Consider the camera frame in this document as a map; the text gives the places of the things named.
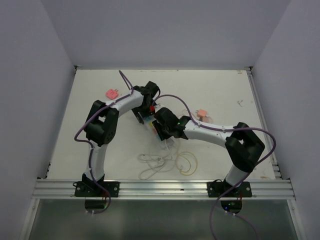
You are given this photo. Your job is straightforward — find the white power strip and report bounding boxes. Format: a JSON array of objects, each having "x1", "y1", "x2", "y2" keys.
[{"x1": 142, "y1": 115, "x2": 175, "y2": 150}]

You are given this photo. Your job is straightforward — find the pink cube plug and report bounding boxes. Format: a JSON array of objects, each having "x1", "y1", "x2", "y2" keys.
[
  {"x1": 195, "y1": 109, "x2": 207, "y2": 118},
  {"x1": 201, "y1": 117, "x2": 213, "y2": 124}
]

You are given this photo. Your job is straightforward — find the pink plug adapter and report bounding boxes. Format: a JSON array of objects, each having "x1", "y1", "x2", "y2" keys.
[{"x1": 105, "y1": 88, "x2": 119, "y2": 100}]

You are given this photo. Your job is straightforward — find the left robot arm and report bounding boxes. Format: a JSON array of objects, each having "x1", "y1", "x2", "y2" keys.
[{"x1": 74, "y1": 81, "x2": 160, "y2": 197}]

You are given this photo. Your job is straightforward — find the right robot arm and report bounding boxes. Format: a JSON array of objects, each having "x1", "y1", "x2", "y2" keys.
[{"x1": 152, "y1": 107, "x2": 265, "y2": 197}]

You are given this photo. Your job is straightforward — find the white power strip cord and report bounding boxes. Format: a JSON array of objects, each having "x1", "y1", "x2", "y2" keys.
[{"x1": 137, "y1": 142, "x2": 176, "y2": 181}]

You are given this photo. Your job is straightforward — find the yellow charging cable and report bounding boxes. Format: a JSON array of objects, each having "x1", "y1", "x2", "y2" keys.
[{"x1": 174, "y1": 139, "x2": 199, "y2": 176}]

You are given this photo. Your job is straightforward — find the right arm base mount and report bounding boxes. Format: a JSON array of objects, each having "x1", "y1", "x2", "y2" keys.
[{"x1": 206, "y1": 179, "x2": 253, "y2": 198}]

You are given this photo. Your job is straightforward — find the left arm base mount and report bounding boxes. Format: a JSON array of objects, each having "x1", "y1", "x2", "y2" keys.
[{"x1": 72, "y1": 181, "x2": 120, "y2": 198}]

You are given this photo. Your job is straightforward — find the aluminium front rail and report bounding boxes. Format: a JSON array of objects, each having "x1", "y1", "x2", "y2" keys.
[{"x1": 31, "y1": 179, "x2": 295, "y2": 200}]

